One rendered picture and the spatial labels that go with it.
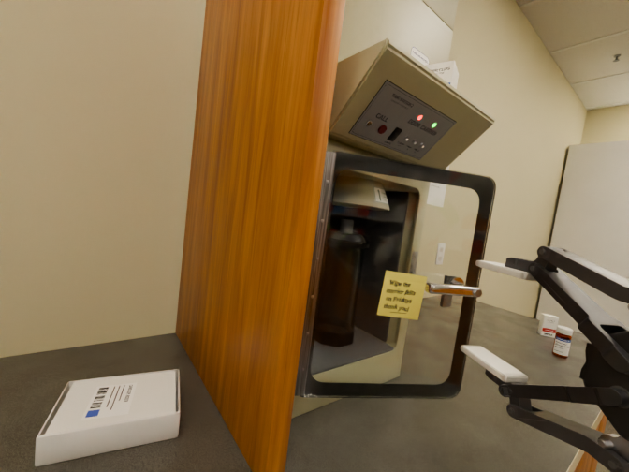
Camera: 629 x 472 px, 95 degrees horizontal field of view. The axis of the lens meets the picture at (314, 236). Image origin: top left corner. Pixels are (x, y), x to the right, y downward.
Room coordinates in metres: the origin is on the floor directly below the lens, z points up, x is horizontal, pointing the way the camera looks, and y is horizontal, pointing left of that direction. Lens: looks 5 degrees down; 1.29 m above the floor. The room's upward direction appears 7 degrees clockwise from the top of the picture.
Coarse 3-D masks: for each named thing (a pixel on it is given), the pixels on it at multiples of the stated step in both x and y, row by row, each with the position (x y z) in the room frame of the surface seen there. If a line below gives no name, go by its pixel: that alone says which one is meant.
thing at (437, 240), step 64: (384, 192) 0.46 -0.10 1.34; (448, 192) 0.49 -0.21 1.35; (384, 256) 0.47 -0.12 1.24; (448, 256) 0.49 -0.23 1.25; (320, 320) 0.45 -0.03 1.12; (384, 320) 0.47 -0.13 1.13; (448, 320) 0.49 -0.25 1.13; (320, 384) 0.45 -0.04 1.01; (384, 384) 0.47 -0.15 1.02; (448, 384) 0.50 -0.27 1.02
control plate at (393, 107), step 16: (384, 96) 0.42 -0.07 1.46; (400, 96) 0.43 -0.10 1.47; (368, 112) 0.43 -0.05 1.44; (384, 112) 0.44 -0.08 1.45; (400, 112) 0.45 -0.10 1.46; (416, 112) 0.46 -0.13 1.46; (432, 112) 0.48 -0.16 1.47; (352, 128) 0.44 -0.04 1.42; (368, 128) 0.45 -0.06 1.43; (416, 128) 0.49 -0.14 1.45; (432, 128) 0.51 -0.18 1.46; (448, 128) 0.52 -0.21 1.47; (384, 144) 0.49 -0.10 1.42; (400, 144) 0.51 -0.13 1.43; (416, 144) 0.52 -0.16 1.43; (432, 144) 0.54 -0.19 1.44
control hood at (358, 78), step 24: (384, 48) 0.37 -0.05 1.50; (336, 72) 0.43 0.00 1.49; (360, 72) 0.39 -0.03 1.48; (384, 72) 0.39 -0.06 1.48; (408, 72) 0.40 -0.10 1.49; (432, 72) 0.42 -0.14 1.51; (336, 96) 0.42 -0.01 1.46; (360, 96) 0.40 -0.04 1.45; (432, 96) 0.45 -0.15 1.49; (456, 96) 0.47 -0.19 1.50; (336, 120) 0.42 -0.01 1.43; (456, 120) 0.51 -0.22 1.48; (480, 120) 0.54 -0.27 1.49; (360, 144) 0.48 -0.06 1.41; (456, 144) 0.57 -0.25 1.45
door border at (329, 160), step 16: (320, 208) 0.45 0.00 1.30; (320, 224) 0.45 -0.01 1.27; (320, 240) 0.45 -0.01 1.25; (320, 256) 0.45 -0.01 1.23; (320, 272) 0.45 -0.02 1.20; (304, 320) 0.44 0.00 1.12; (304, 336) 0.45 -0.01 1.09; (304, 352) 0.45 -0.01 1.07; (304, 368) 0.45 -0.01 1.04; (304, 384) 0.45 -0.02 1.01
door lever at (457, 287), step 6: (450, 282) 0.49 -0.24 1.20; (456, 282) 0.49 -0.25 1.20; (462, 282) 0.49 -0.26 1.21; (426, 288) 0.44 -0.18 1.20; (432, 288) 0.43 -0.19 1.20; (438, 288) 0.43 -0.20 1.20; (444, 288) 0.43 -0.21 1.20; (450, 288) 0.44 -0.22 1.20; (456, 288) 0.44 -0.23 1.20; (462, 288) 0.44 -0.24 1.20; (468, 288) 0.44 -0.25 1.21; (474, 288) 0.44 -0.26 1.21; (444, 294) 0.44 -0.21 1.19; (450, 294) 0.44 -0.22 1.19; (456, 294) 0.44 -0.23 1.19; (462, 294) 0.44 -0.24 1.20; (468, 294) 0.44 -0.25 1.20; (474, 294) 0.44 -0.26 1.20; (480, 294) 0.44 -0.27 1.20
